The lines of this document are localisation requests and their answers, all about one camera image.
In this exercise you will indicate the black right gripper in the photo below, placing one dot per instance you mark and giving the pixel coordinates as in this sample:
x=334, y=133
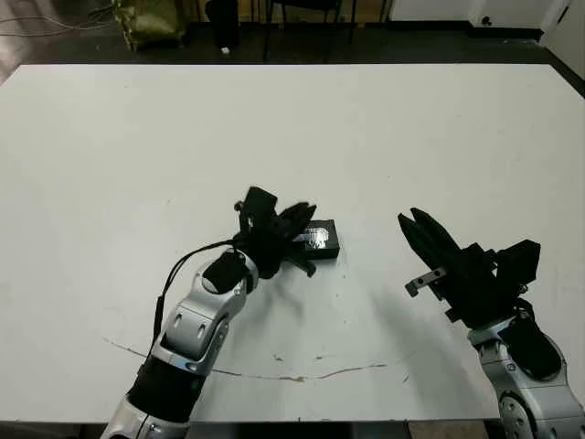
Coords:
x=477, y=288

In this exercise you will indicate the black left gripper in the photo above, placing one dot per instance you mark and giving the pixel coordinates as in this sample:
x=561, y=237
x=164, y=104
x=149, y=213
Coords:
x=274, y=247

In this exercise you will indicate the black printed box lid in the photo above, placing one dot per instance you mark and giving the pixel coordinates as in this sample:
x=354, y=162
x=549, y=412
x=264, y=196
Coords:
x=322, y=240

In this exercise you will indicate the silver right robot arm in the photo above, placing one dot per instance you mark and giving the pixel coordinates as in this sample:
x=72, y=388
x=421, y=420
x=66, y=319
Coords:
x=535, y=379

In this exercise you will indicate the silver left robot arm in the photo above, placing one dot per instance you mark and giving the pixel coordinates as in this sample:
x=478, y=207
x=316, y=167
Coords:
x=183, y=343

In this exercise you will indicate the black upright case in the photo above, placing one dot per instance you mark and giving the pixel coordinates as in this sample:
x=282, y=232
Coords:
x=223, y=23

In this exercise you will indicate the black round door stop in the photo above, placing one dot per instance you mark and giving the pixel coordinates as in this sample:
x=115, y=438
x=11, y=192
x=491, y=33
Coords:
x=486, y=19

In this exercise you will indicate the olive green sack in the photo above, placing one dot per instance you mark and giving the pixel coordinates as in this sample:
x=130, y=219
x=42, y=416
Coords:
x=151, y=23

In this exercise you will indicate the white door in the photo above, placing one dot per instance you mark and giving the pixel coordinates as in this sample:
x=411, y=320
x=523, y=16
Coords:
x=571, y=29

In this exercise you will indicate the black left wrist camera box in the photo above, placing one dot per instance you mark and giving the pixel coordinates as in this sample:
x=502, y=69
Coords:
x=257, y=208

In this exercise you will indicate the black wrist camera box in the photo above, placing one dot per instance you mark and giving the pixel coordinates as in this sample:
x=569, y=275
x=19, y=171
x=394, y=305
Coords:
x=518, y=263
x=257, y=208

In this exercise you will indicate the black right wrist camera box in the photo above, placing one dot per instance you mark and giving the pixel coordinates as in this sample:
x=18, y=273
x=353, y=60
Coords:
x=518, y=263

